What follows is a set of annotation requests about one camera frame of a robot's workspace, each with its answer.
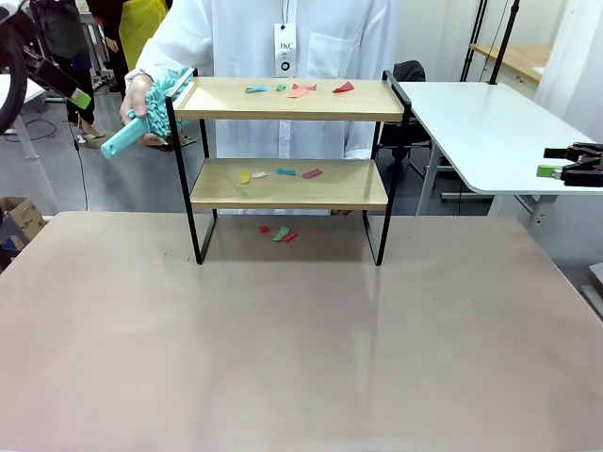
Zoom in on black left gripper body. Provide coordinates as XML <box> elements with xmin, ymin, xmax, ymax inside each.
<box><xmin>31</xmin><ymin>56</ymin><xmax>66</xmax><ymax>91</ymax></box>

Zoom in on person's right hand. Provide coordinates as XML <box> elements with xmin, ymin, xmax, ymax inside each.
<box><xmin>119</xmin><ymin>74</ymin><xmax>155</xmax><ymax>126</ymax></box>

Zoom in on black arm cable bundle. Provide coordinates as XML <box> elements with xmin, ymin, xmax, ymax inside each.
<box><xmin>0</xmin><ymin>16</ymin><xmax>30</xmax><ymax>136</ymax></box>

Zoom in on person's left forearm white sleeve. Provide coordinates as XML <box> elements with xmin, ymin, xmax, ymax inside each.
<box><xmin>342</xmin><ymin>120</ymin><xmax>379</xmax><ymax>160</ymax></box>

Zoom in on thick black stand pole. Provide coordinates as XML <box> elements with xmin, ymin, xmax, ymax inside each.
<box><xmin>488</xmin><ymin>0</ymin><xmax>522</xmax><ymax>87</ymax></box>

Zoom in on person in yellow apron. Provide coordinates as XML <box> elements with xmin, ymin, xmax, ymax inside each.
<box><xmin>88</xmin><ymin>0</ymin><xmax>197</xmax><ymax>153</ymax></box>

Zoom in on large white table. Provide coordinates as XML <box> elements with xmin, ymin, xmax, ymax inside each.
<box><xmin>398</xmin><ymin>80</ymin><xmax>603</xmax><ymax>231</ymax></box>

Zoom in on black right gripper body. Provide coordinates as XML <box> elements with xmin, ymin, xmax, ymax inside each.
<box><xmin>563</xmin><ymin>140</ymin><xmax>603</xmax><ymax>188</ymax></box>

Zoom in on grey metal plate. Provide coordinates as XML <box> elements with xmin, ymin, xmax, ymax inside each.
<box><xmin>579</xmin><ymin>262</ymin><xmax>603</xmax><ymax>315</ymax></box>

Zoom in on two-tier wood and black shelf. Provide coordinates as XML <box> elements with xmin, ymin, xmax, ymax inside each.
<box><xmin>164</xmin><ymin>67</ymin><xmax>411</xmax><ymax>267</ymax></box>

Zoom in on black office chair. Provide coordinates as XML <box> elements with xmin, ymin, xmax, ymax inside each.
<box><xmin>378</xmin><ymin>60</ymin><xmax>432</xmax><ymax>176</ymax></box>

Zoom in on thin black hanging cable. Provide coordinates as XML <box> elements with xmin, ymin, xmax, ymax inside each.
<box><xmin>69</xmin><ymin>121</ymin><xmax>91</xmax><ymax>214</ymax></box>

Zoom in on white name badge with lanyard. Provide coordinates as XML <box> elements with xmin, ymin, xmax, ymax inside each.
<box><xmin>273</xmin><ymin>0</ymin><xmax>297</xmax><ymax>79</ymax></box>

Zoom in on wooden topped background table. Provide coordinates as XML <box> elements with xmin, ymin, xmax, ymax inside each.
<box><xmin>469</xmin><ymin>43</ymin><xmax>553</xmax><ymax>87</ymax></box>

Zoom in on person in dark clothes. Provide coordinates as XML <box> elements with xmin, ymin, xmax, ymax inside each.
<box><xmin>36</xmin><ymin>0</ymin><xmax>108</xmax><ymax>145</ymax></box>

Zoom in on person torso in white coat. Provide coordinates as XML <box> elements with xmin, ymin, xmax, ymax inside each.
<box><xmin>136</xmin><ymin>0</ymin><xmax>401</xmax><ymax>161</ymax></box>

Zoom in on thin black tripod legs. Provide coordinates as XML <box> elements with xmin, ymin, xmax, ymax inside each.
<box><xmin>460</xmin><ymin>0</ymin><xmax>490</xmax><ymax>84</ymax></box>

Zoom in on teal chenille duster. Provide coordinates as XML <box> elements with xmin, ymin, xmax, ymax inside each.
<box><xmin>100</xmin><ymin>65</ymin><xmax>195</xmax><ymax>160</ymax></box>

